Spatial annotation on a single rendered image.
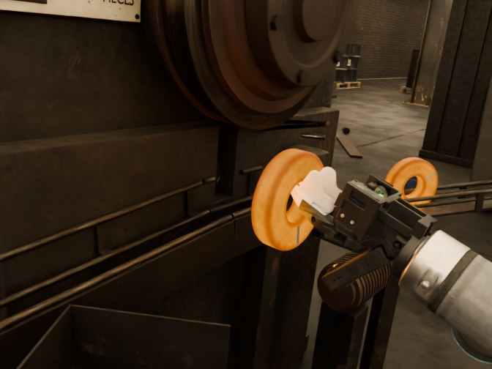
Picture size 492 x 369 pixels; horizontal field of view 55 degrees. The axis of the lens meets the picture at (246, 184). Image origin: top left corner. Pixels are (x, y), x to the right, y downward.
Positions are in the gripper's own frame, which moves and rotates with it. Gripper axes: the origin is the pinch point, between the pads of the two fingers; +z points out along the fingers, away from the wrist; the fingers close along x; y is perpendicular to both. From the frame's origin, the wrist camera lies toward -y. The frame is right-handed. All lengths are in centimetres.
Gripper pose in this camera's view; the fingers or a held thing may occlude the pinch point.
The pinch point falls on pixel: (293, 188)
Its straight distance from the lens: 71.2
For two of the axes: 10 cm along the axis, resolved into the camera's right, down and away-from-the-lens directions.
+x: -6.5, 1.7, -7.4
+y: 3.0, -8.4, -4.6
